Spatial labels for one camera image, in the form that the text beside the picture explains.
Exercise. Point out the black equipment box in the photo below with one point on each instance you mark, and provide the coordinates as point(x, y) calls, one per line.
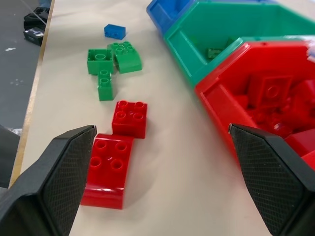
point(34, 25)

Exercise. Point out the red square toy brick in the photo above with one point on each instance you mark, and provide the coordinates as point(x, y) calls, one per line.
point(130, 119)

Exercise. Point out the green narrow toy brick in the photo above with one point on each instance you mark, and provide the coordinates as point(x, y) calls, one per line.
point(106, 86)

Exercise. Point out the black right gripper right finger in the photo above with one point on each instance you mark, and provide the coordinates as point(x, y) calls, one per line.
point(270, 177)

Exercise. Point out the red plastic bin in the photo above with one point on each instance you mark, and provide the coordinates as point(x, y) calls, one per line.
point(236, 81)

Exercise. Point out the green curved toy brick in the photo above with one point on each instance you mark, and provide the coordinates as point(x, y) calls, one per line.
point(126, 57)

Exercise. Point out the blue plastic bin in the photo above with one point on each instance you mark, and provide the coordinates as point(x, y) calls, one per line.
point(162, 12)

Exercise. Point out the red large flat brick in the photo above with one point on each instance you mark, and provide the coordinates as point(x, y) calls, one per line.
point(273, 89)

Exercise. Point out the red curved toy brick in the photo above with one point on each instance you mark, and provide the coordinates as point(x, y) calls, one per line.
point(108, 169)

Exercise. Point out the green plastic bin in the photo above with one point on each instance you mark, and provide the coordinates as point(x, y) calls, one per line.
point(221, 27)

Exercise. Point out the green hollow square toy brick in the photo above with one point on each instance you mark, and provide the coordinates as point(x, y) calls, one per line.
point(99, 61)

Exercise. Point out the green brick inside bin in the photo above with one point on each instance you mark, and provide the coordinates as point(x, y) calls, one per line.
point(213, 52)

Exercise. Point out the blue toy brick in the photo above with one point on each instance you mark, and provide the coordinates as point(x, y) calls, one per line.
point(115, 31)

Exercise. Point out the red brick inside bin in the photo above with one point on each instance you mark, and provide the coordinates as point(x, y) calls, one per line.
point(301, 145)

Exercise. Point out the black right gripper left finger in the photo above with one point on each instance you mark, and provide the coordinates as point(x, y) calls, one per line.
point(46, 182)

